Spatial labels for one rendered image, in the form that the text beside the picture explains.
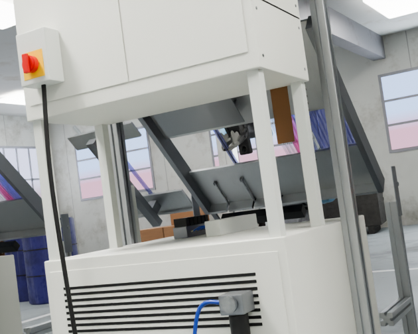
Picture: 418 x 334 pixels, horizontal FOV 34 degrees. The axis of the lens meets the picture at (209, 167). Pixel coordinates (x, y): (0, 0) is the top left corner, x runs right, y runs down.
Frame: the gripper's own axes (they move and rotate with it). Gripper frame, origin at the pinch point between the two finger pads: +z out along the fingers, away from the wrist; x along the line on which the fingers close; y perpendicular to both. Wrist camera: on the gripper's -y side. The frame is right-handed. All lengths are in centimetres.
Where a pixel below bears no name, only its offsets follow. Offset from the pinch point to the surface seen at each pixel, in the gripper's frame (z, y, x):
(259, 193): -3.9, -22.2, 3.1
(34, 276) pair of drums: -191, -197, -352
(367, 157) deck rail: 3.5, -9.8, 48.7
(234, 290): 86, 9, 35
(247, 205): -2.0, -25.5, -2.8
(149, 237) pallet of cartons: -604, -455, -544
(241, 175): -1.3, -12.2, 0.1
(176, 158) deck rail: 3.8, 2.5, -19.1
